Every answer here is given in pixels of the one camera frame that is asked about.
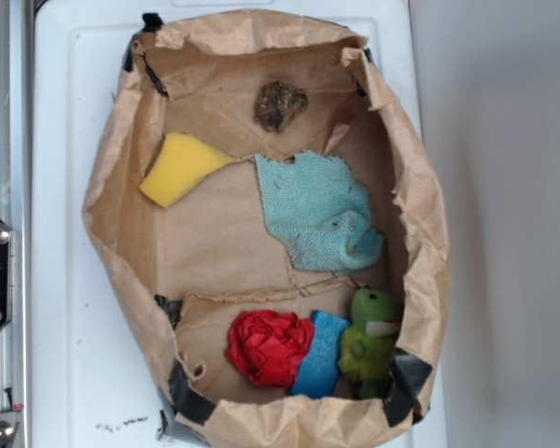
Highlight light blue terry cloth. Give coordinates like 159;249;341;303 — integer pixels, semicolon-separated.
255;150;384;276

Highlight green plush toy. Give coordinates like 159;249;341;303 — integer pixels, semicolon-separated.
338;288;403;399

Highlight blue sponge block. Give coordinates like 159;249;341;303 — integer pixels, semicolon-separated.
288;310;350;399

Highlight brown paper bag liner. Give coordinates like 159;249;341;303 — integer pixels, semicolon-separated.
83;9;451;447

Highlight red crumpled cloth ball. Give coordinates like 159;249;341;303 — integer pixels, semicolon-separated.
225;310;315;388

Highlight yellow sponge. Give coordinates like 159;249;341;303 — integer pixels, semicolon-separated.
139;133;234;208

